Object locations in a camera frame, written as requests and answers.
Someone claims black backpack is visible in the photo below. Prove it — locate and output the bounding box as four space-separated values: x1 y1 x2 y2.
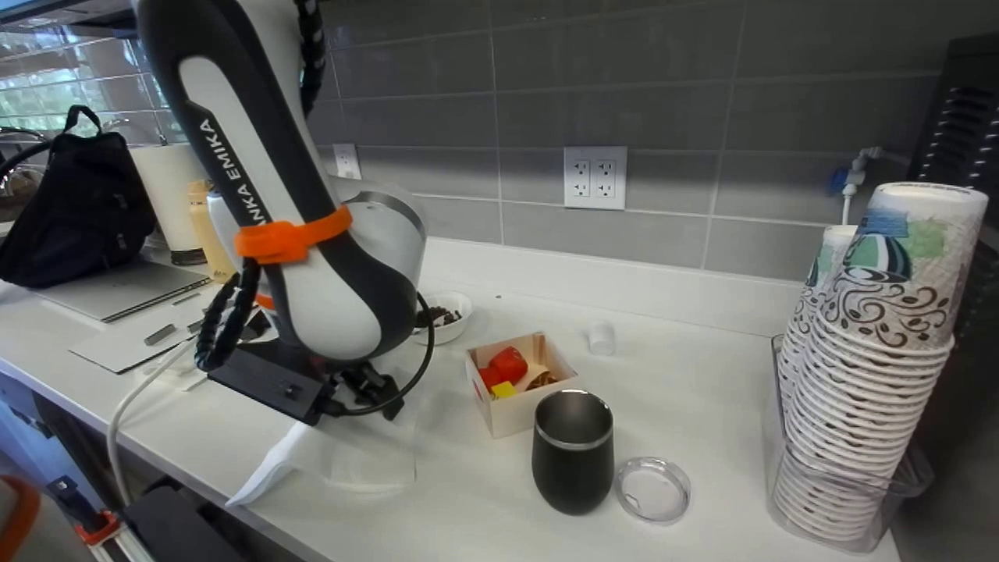
0 102 156 292

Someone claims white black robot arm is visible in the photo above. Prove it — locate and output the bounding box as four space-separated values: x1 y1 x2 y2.
135 0 428 422

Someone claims white paper napkin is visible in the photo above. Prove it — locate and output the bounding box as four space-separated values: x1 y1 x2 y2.
223 419 423 513

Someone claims white cable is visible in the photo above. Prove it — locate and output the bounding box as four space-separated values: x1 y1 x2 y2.
104 353 199 509

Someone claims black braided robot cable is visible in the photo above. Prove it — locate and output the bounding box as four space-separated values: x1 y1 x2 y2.
190 252 267 376

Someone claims white paper towel roll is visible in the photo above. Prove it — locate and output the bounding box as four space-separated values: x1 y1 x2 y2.
130 145 202 255

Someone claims clear plastic lid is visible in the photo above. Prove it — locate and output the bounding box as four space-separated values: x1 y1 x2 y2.
614 456 694 526

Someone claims yellow toy block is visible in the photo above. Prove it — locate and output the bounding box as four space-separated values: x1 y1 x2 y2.
491 382 518 399

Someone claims black slotted rack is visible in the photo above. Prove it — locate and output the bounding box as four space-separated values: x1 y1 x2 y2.
910 33 999 215

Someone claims black steel tumbler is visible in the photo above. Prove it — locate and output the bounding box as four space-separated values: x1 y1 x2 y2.
531 392 614 515

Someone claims stack of patterned paper cups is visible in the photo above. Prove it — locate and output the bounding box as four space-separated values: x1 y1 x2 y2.
770 178 993 554

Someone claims small wooden box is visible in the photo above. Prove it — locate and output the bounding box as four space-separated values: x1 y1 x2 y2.
464 330 577 437

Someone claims clear plastic cup holder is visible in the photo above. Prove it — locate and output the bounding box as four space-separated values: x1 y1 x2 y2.
764 339 934 554

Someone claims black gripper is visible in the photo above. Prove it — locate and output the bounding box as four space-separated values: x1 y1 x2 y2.
340 363 406 422

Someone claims blue white spray bottle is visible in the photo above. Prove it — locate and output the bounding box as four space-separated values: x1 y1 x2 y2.
826 148 884 221

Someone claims white wall power outlet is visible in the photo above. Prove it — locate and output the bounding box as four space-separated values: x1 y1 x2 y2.
561 148 628 208

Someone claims red toy block upper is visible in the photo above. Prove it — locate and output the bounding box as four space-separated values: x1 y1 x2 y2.
480 347 527 386

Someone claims beige bottle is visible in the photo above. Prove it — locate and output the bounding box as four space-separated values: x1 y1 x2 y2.
190 193 234 285

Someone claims white bowl with coffee beans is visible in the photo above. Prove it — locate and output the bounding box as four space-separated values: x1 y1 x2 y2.
414 295 474 347

